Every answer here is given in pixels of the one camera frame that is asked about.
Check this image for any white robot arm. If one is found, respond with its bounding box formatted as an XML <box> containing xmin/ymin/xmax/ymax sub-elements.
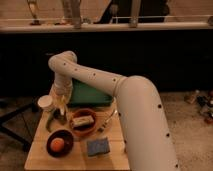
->
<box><xmin>48</xmin><ymin>51</ymin><xmax>180</xmax><ymax>171</ymax></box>

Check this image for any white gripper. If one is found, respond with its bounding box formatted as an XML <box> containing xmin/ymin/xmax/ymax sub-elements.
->
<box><xmin>53</xmin><ymin>85</ymin><xmax>73</xmax><ymax>123</ymax></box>

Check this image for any black chair base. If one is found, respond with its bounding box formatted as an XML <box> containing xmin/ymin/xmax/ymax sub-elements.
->
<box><xmin>0</xmin><ymin>99</ymin><xmax>41</xmax><ymax>153</ymax></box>

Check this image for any green banana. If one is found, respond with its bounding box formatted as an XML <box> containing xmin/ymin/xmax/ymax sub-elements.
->
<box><xmin>46</xmin><ymin>111</ymin><xmax>56</xmax><ymax>132</ymax></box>

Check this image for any dark brown bowl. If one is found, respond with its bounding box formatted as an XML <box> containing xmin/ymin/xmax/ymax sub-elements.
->
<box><xmin>46</xmin><ymin>130</ymin><xmax>74</xmax><ymax>157</ymax></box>

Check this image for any green plastic tray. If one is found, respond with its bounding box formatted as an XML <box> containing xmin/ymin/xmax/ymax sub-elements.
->
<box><xmin>68</xmin><ymin>80</ymin><xmax>113</xmax><ymax>107</ymax></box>

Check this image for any wooden table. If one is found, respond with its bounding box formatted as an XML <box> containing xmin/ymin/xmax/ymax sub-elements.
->
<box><xmin>24</xmin><ymin>99</ymin><xmax>130</xmax><ymax>171</ymax></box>

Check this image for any metal fork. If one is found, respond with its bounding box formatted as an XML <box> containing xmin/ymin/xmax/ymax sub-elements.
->
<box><xmin>97</xmin><ymin>109</ymin><xmax>117</xmax><ymax>132</ymax></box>

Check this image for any bread sandwich in bowl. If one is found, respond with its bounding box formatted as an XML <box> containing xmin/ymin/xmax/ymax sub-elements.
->
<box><xmin>71</xmin><ymin>115</ymin><xmax>94</xmax><ymax>128</ymax></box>

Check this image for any blue sponge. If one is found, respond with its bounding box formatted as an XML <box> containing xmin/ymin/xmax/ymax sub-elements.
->
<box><xmin>87</xmin><ymin>138</ymin><xmax>110</xmax><ymax>157</ymax></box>

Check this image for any orange bowl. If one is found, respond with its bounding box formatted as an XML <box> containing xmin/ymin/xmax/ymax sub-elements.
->
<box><xmin>69</xmin><ymin>108</ymin><xmax>97</xmax><ymax>137</ymax></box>

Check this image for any orange fruit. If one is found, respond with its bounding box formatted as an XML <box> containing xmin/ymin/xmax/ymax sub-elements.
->
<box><xmin>50</xmin><ymin>138</ymin><xmax>65</xmax><ymax>152</ymax></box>

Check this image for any white cup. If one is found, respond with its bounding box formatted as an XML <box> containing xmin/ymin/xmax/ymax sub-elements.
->
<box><xmin>37</xmin><ymin>95</ymin><xmax>54</xmax><ymax>112</ymax></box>

